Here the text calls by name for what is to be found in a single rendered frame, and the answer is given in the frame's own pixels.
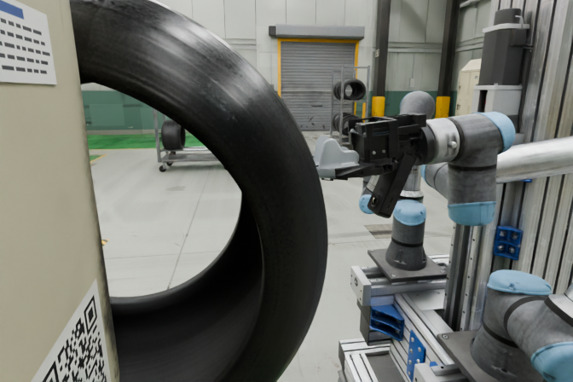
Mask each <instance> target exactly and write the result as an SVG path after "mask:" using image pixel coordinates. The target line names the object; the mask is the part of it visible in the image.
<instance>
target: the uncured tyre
mask: <svg viewBox="0 0 573 382"><path fill-rule="evenodd" d="M69 3H70V10H71V16H72V28H73V34H74V40H75V47H76V53H77V59H78V71H79V78H80V84H81V85H82V84H90V83H96V84H100V85H103V86H106V87H108V88H110V89H113V90H117V91H119V92H121V93H124V94H126V95H128V96H131V97H133V98H135V99H137V100H138V101H141V102H143V103H145V104H147V105H149V106H150V107H152V108H154V109H156V110H158V111H159V112H161V113H163V114H164V115H165V116H167V117H169V118H170V119H172V120H174V121H175V122H176V123H178V124H179V125H181V127H183V128H184V129H185V130H187V131H188V132H189V133H191V134H192V135H193V136H194V137H196V138H197V139H198V140H199V141H200V142H201V143H202V144H204V145H205V146H206V147H207V148H208V149H209V150H210V151H211V152H212V153H213V154H214V156H215V157H216V158H217V159H218V160H219V161H220V162H221V163H222V165H223V166H224V167H225V169H226V170H227V171H228V172H229V174H230V175H231V177H233V179H234V181H235V182H236V184H237V185H238V187H239V188H240V190H241V202H240V212H239V216H238V219H237V222H236V225H235V227H234V231H233V233H232V234H231V236H230V238H229V241H228V242H227V244H226V245H225V247H224V248H223V249H222V251H221V252H220V253H219V254H218V256H217V257H216V258H215V259H214V260H213V261H212V262H211V263H210V264H209V265H208V266H207V267H206V268H205V269H203V270H202V271H201V272H199V273H198V274H197V275H196V276H194V277H192V278H191V279H189V280H187V281H185V282H183V283H182V284H180V285H178V286H174V287H173V288H170V289H167V290H164V291H162V292H156V293H152V294H148V295H142V296H135V297H113V296H109V297H110V304H111V310H112V316H113V328H114V334H115V341H116V347H117V353H118V360H119V382H276V381H277V380H278V379H279V378H280V376H281V375H282V374H283V373H284V372H285V370H286V369H287V367H288V366H289V364H290V363H291V361H292V359H293V358H294V357H295V355H296V354H297V352H298V350H299V348H300V346H301V344H302V343H303V342H304V339H305V337H306V335H307V332H308V331H309V329H310V326H311V323H312V321H313V319H314V317H315V313H316V310H317V307H318V304H319V302H320V298H321V293H322V289H323V285H324V280H325V275H326V270H327V251H328V232H327V214H326V207H325V202H324V197H323V192H322V188H321V181H320V178H319V175H318V171H317V169H316V166H315V161H314V159H313V156H312V154H311V151H310V148H309V146H308V144H307V142H306V140H305V138H304V135H303V133H302V131H301V130H300V128H299V126H298V124H297V122H296V120H295V119H294V117H293V116H292V114H291V113H290V111H289V109H288V108H287V106H286V105H285V103H284V102H283V100H282V99H281V98H280V97H279V95H278V94H277V93H276V92H275V90H274V89H273V88H272V86H271V85H270V84H269V83H268V81H267V80H266V79H265V78H264V77H263V76H262V75H261V74H260V72H259V71H258V70H257V69H256V68H255V67H254V66H253V65H252V64H251V63H250V62H249V61H247V60H246V59H245V58H244V57H243V56H242V55H241V54H240V53H238V52H237V51H236V50H235V49H234V48H232V47H231V46H230V45H229V44H227V43H226V42H225V41H223V40H222V39H221V38H220V37H218V36H217V35H216V34H214V33H213V32H211V31H210V30H208V29H207V28H205V27H203V26H202V25H201V24H199V23H198V22H196V21H194V20H192V19H190V18H189V17H187V16H186V15H184V14H182V13H180V12H178V11H176V10H174V9H172V8H170V7H168V6H166V5H164V4H163V3H159V2H157V1H155V0H69Z"/></svg>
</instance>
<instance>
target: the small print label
mask: <svg viewBox="0 0 573 382"><path fill-rule="evenodd" d="M0 82H14V83H32V84H57V83H56V76H55V66H54V60H53V55H52V49H51V42H50V37H49V27H48V21H47V15H46V14H44V13H41V12H39V11H37V10H36V9H33V8H30V7H28V6H26V5H25V4H23V3H20V2H17V1H15V0H0Z"/></svg>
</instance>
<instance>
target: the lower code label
mask: <svg viewBox="0 0 573 382"><path fill-rule="evenodd" d="M31 382H111V376H110V370H109V364H108V358H107V347H106V341H105V335H104V329H103V323H102V317H101V306H100V299H99V293H98V287H97V281H96V278H95V281H94V282H93V284H92V285H91V287H90V289H89V291H88V292H87V293H86V295H85V296H84V298H83V300H82V301H81V303H80V305H79V306H78V307H77V309H76V311H75V312H74V314H73V315H72V318H71V319H70V321H69V322H68V323H67V325H66V327H65V328H64V330H63V331H62V333H61V335H60V337H59V338H58V339H57V341H56V342H55V344H54V346H53V347H52V349H51V351H50V352H49V354H48V355H47V357H46V358H45V360H44V361H43V364H42V365H41V367H40V368H39V370H38V371H37V373H36V374H35V376H34V377H33V379H32V381H31Z"/></svg>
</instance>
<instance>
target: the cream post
mask: <svg viewBox="0 0 573 382"><path fill-rule="evenodd" d="M15 1H17V2H20V3H23V4H25V5H26V6H28V7H30V8H33V9H36V10H37V11H39V12H41V13H44V14H46V15H47V21H48V27H49V37H50V42H51V49H52V55H53V60H54V66H55V76H56V83H57V84H32V83H14V82H0V382H31V381H32V379H33V377H34V376H35V374H36V373H37V371H38V370H39V368H40V367H41V365H42V364H43V361H44V360H45V358H46V357H47V355H48V354H49V352H50V351H51V349H52V347H53V346H54V344H55V342H56V341H57V339H58V338H59V337H60V335H61V333H62V331H63V330H64V328H65V327H66V325H67V323H68V322H69V321H70V319H71V318H72V315H73V314H74V312H75V311H76V309H77V307H78V306H79V305H80V303H81V301H82V300H83V298H84V296H85V295H86V293H87V292H88V291H89V289H90V287H91V285H92V284H93V282H94V281H95V279H96V281H97V287H98V293H99V299H100V306H101V317H102V323H103V329H104V335H105V341H106V347H107V358H108V364H109V370H110V376H111V382H119V360H118V353H117V347H116V341H115V334H114V328H113V316H112V310H111V304H110V297H109V291H108V284H107V272H106V266H105V259H104V253H103V247H102V240H101V229H100V224H99V217H98V211H97V206H96V196H95V190H94V185H93V179H92V173H91V166H90V154H89V146H88V138H87V131H86V124H85V116H84V104H83V97H82V90H81V84H80V78H79V71H78V59H77V53H76V47H75V40H74V34H73V28H72V16H71V10H70V3H69V0H15Z"/></svg>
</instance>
